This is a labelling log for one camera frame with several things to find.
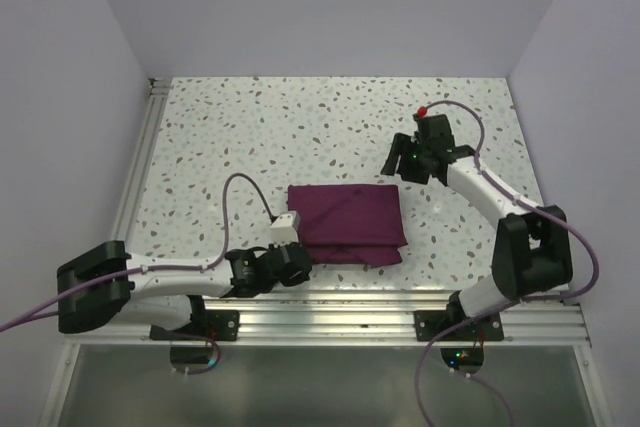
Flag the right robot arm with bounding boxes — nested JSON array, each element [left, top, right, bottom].
[[381, 108, 573, 340]]

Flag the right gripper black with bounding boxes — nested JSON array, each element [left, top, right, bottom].
[[381, 133, 431, 186]]

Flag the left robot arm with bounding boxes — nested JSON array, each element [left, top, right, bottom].
[[57, 241, 312, 340]]

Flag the aluminium frame rails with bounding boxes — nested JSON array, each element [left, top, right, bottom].
[[45, 76, 611, 426]]

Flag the purple cloth mat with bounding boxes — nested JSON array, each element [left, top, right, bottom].
[[287, 184, 408, 268]]

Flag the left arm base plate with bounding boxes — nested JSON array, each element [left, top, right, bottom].
[[149, 310, 240, 342]]

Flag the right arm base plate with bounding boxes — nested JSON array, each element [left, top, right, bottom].
[[413, 310, 505, 342]]

